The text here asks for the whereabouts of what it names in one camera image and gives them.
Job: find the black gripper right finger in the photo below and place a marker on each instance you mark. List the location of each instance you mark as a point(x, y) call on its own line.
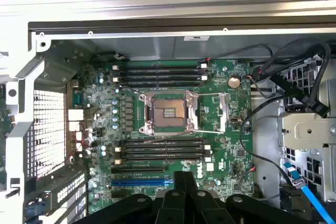
point(199, 208)

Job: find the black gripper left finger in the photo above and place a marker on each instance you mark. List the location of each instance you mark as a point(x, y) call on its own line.
point(173, 208)

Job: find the black RAM slot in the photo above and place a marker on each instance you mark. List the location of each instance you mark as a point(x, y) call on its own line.
point(160, 65)
point(162, 153)
point(162, 147)
point(160, 83)
point(160, 71)
point(160, 77)
point(162, 141)
point(162, 159)

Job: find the blue expansion slot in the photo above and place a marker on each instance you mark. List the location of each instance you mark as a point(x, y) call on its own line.
point(136, 182)

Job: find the long black expansion slot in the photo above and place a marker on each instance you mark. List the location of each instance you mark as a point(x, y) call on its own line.
point(136, 170)

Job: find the short black expansion slot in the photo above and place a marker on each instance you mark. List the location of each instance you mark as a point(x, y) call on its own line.
point(122, 194)

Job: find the green Dell motherboard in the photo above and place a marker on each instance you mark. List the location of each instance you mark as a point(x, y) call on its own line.
point(223, 155)

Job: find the silver CPU socket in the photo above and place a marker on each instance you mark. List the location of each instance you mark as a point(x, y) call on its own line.
point(168, 111)

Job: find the metal socket cover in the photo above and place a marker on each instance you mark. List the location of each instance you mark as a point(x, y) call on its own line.
point(223, 113)

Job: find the round coin cell battery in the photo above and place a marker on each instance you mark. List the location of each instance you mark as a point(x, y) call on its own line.
point(233, 82)

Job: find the rear port connectors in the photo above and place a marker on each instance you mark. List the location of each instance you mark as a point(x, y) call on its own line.
point(76, 115)

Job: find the silver metal disk bay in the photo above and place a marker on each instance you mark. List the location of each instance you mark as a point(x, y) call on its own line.
point(309, 129)

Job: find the blue card retention clip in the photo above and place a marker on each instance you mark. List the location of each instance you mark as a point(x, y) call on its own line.
point(35, 208)

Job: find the open grey PC case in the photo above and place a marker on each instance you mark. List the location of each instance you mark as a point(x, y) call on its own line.
point(157, 47)

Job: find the white case label sticker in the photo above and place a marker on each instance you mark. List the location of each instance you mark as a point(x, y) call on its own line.
point(197, 37)

